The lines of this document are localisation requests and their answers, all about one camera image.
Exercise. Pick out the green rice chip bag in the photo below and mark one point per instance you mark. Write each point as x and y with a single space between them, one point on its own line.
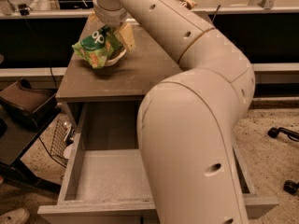
98 47

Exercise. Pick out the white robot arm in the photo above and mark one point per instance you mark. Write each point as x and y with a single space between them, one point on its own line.
172 25

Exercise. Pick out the white paper bowl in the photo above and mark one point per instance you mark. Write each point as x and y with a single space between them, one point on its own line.
115 57

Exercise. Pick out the grey cabinet counter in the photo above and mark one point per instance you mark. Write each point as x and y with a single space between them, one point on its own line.
115 69

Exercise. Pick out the brown sea salt chip bag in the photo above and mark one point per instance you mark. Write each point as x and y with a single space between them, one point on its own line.
189 4

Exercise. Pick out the brown VR headset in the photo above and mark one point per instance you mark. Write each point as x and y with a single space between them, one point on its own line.
30 107

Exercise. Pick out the black side table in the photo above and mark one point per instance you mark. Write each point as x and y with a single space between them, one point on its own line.
14 143

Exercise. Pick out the open grey drawer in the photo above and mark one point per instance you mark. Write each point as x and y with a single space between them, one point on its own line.
118 173

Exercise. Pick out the white shoe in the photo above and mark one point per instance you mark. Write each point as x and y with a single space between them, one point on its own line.
17 216

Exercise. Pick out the black wire basket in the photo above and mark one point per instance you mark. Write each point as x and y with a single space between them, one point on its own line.
61 140

